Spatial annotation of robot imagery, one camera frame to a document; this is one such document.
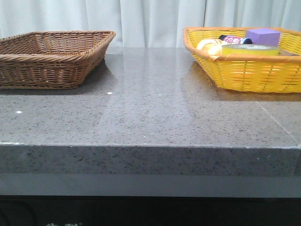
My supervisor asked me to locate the yellow tape roll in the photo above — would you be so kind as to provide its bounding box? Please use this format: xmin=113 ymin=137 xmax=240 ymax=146
xmin=222 ymin=44 xmax=280 ymax=56

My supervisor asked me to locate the white curtain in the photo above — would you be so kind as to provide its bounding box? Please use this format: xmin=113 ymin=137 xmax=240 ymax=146
xmin=0 ymin=0 xmax=301 ymax=48

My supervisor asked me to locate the bread roll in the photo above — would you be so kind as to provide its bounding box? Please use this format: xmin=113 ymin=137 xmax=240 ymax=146
xmin=197 ymin=39 xmax=225 ymax=56

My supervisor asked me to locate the pink labelled black tube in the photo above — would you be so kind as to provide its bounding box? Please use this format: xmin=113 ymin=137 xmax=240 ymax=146
xmin=219 ymin=35 xmax=253 ymax=45

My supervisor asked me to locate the brown wicker basket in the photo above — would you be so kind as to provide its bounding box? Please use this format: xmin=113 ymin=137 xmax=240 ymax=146
xmin=0 ymin=31 xmax=116 ymax=90

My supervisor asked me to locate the yellow woven basket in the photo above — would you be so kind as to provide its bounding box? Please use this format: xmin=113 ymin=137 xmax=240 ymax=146
xmin=183 ymin=27 xmax=301 ymax=93

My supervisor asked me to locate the purple foam block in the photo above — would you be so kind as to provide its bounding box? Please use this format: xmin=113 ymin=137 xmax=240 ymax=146
xmin=246 ymin=28 xmax=281 ymax=47

